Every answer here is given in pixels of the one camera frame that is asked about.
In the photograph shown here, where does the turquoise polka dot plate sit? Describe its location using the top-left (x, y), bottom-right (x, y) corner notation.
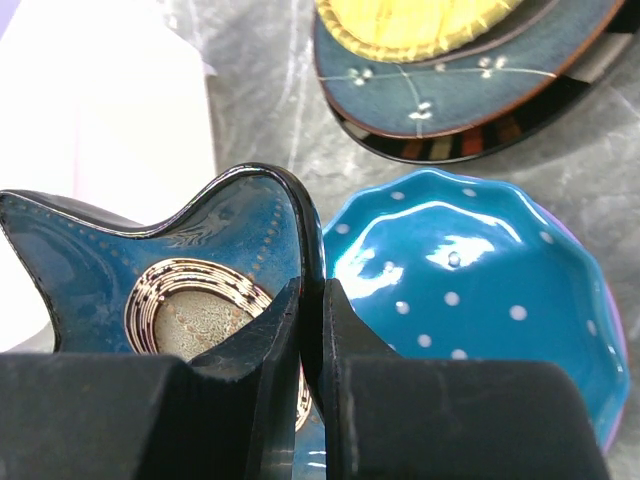
top-left (323, 169), bottom-right (626, 444)

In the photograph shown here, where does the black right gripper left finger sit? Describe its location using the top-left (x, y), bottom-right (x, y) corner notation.
top-left (1, 279), bottom-right (300, 479)

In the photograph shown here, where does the black striped lacquer plate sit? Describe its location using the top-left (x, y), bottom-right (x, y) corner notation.
top-left (330, 1), bottom-right (639, 165)

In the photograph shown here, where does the round woven bamboo mat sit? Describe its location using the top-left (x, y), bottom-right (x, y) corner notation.
top-left (316, 1), bottom-right (520, 62)

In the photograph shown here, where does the dark blue floral plate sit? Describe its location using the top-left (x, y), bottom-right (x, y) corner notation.
top-left (313, 1), bottom-right (623, 138)

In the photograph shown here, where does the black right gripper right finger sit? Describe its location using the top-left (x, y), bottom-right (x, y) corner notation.
top-left (322, 280), bottom-right (609, 479)

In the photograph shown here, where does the blue star-shaped dish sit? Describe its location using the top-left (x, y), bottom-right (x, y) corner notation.
top-left (1, 163), bottom-right (324, 479)

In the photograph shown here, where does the white plastic bin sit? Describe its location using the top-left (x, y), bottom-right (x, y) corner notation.
top-left (0, 0), bottom-right (219, 354)

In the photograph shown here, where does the lavender round plate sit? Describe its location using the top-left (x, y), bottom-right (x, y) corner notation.
top-left (461, 175), bottom-right (631, 452)

